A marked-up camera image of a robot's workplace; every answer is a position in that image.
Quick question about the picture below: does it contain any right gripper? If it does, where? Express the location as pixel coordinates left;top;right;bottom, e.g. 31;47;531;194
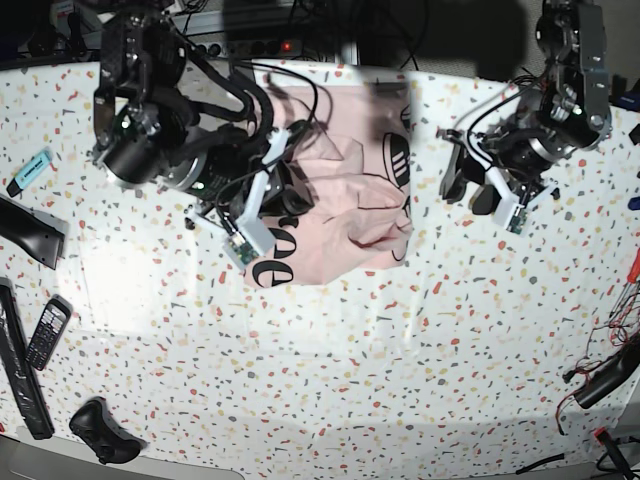
184;124;315;253

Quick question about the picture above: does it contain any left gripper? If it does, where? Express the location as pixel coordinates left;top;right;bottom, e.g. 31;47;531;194
437;112;575;231

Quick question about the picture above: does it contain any pink T-shirt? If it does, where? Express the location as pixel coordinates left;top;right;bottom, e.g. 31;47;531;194
244;83;413;289

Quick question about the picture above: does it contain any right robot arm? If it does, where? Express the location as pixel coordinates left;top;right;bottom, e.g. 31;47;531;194
93;1;314;257

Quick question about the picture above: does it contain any terrazzo patterned tablecloth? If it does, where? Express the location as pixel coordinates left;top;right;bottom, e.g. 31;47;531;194
1;64;639;479

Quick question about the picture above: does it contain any power strip with red light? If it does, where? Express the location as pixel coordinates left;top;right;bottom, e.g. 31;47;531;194
196;40;302;59

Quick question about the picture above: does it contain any black cylindrical device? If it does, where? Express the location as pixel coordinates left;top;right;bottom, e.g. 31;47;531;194
574;344;639;409

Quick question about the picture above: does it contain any black handheld device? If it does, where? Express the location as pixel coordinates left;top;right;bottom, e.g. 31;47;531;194
1;195;69;270

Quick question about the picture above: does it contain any black remote control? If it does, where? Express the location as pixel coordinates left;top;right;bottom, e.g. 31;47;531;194
26;295;73;371

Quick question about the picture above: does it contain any light blue highlighter marker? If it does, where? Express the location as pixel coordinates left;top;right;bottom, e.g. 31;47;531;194
6;148;53;198

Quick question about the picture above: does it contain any black game controller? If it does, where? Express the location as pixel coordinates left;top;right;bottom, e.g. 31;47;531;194
69;397;146;465

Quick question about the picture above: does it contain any red black clamp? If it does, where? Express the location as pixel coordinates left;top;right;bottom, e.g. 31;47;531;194
594;428;634;479

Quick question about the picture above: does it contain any long black bar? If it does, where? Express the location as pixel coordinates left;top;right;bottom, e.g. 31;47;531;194
1;278;55;440

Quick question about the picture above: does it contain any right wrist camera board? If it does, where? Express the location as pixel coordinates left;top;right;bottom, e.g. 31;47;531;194
222;232;259;271

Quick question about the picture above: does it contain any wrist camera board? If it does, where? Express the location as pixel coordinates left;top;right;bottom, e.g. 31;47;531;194
506;206;529;235
222;232;259;271

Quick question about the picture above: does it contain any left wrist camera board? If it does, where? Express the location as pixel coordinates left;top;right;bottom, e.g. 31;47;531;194
506;206;529;235

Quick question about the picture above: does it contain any orange handled screwdriver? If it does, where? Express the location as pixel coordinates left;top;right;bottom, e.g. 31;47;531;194
614;249;640;308

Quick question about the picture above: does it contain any red and black wire bundle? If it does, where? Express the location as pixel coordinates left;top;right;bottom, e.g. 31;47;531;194
555;292;640;435

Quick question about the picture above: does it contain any black cable on table edge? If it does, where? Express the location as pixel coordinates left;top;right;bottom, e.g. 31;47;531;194
513;452;566;476

